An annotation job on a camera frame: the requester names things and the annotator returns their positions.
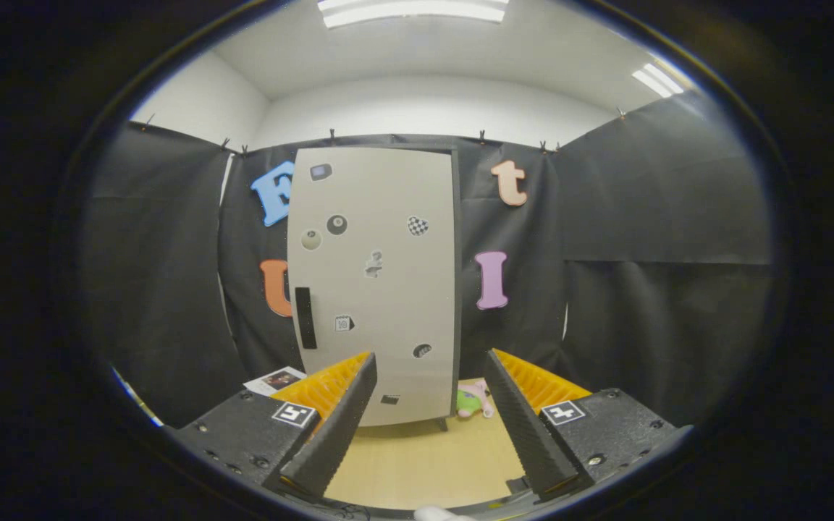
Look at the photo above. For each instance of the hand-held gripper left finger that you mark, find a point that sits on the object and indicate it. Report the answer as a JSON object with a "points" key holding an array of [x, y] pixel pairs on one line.
{"points": [[337, 434]]}

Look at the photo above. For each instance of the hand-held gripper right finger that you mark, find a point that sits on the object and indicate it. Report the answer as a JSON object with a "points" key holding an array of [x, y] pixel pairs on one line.
{"points": [[525, 434]]}

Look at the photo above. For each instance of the grey shoe cabinet door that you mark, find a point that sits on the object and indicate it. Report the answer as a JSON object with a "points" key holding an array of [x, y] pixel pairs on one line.
{"points": [[388, 304]]}

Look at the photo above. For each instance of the grey shoe cabinet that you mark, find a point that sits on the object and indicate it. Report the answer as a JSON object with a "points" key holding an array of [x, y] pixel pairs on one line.
{"points": [[458, 304]]}

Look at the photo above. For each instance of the pink and green plush toy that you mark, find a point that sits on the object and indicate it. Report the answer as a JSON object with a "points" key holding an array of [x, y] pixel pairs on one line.
{"points": [[471, 401]]}

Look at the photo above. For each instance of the white photo cover book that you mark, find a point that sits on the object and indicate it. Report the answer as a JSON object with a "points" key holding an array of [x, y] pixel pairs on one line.
{"points": [[272, 380]]}

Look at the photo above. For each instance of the black backdrop cloth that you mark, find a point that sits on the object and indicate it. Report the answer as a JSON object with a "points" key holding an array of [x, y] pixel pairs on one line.
{"points": [[641, 217]]}

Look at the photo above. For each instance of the small ceiling light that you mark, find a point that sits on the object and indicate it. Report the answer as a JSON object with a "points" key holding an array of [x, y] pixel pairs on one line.
{"points": [[657, 79]]}

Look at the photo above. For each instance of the long ceiling light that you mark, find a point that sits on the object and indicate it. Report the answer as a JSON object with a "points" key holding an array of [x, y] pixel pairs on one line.
{"points": [[413, 10]]}

